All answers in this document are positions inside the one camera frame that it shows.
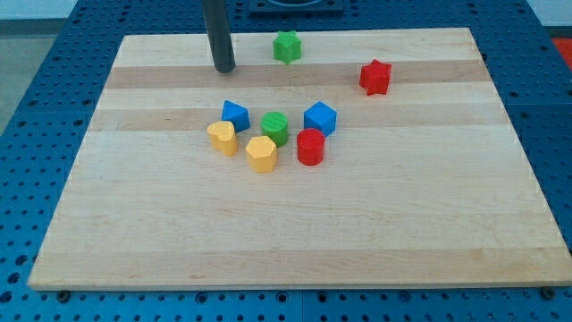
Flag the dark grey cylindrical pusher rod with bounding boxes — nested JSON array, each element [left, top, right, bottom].
[[201, 0, 236, 73]]

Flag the green star block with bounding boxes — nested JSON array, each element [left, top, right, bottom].
[[273, 30, 302, 64]]

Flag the red star block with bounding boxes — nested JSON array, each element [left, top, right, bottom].
[[358, 59, 392, 96]]

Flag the blue triangle block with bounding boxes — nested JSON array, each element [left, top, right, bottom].
[[221, 100, 250, 132]]

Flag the yellow heart block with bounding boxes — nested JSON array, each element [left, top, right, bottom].
[[206, 121, 238, 157]]

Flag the green cylinder block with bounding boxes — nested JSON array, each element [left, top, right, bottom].
[[260, 112, 289, 148]]

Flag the blue cube block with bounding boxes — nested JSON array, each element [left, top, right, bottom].
[[303, 101, 338, 137]]

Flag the yellow hexagon block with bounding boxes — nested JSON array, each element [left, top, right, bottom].
[[246, 136, 278, 174]]

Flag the red cylinder block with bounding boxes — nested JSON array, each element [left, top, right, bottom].
[[297, 128, 325, 166]]

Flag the light wooden board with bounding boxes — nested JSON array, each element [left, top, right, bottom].
[[28, 28, 571, 291]]

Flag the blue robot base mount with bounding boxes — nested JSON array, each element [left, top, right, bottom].
[[245, 0, 345, 16]]

